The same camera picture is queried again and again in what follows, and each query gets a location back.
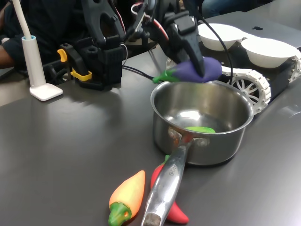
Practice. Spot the purple toy aubergine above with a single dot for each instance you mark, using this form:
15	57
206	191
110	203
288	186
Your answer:
178	71

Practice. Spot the white bowl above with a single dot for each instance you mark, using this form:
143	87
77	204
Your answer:
223	35
268	51

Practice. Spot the person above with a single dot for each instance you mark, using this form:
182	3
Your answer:
47	23
223	7

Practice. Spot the tracked vehicle with white tracks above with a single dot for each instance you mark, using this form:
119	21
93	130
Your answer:
244	87

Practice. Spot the green yellow toy corn cob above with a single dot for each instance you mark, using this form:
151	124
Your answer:
200	130

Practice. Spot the black yellow table clamp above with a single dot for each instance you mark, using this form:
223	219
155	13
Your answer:
77	61

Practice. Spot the orange toy carrot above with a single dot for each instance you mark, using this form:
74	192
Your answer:
129	190

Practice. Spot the red toy chilli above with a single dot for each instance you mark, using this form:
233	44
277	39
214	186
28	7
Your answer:
178	214

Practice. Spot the black wrist camera board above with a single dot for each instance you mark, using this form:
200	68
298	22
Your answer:
137	21

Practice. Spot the white post with base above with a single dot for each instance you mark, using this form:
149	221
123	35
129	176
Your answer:
35	70

